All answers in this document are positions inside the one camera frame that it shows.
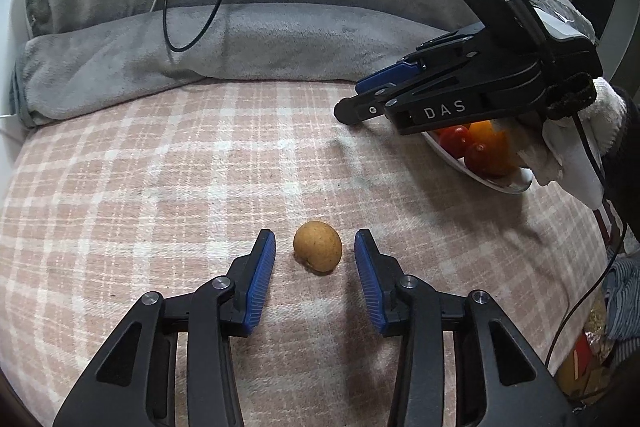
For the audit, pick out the small red tomato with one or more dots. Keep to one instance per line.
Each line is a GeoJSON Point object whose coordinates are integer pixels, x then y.
{"type": "Point", "coordinates": [454, 140]}

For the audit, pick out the pile of snack packets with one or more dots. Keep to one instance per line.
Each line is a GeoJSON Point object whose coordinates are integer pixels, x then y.
{"type": "Point", "coordinates": [585, 357]}

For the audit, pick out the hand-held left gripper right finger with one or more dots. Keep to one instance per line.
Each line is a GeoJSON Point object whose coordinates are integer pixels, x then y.
{"type": "Point", "coordinates": [367, 284]}

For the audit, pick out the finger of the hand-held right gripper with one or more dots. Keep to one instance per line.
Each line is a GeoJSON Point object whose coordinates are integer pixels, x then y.
{"type": "Point", "coordinates": [360, 111]}
{"type": "Point", "coordinates": [390, 74]}

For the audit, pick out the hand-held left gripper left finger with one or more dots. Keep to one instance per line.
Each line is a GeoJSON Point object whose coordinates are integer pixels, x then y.
{"type": "Point", "coordinates": [260, 282]}

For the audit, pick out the white floral plate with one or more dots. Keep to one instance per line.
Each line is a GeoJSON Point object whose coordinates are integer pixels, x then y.
{"type": "Point", "coordinates": [480, 179]}

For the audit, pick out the striped cloth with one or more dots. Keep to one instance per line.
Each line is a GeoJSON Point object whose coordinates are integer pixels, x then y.
{"type": "Point", "coordinates": [622, 302]}

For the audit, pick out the brown round fruit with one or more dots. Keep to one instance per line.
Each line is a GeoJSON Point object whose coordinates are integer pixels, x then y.
{"type": "Point", "coordinates": [317, 247]}

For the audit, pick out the person's right hand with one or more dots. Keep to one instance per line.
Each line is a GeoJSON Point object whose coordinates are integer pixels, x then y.
{"type": "Point", "coordinates": [607, 117]}

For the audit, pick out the grey fleece blanket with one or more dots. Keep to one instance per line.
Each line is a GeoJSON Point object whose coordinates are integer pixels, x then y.
{"type": "Point", "coordinates": [125, 52]}

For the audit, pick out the pink checked bedsheet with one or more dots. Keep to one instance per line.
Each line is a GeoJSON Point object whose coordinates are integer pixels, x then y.
{"type": "Point", "coordinates": [150, 187]}

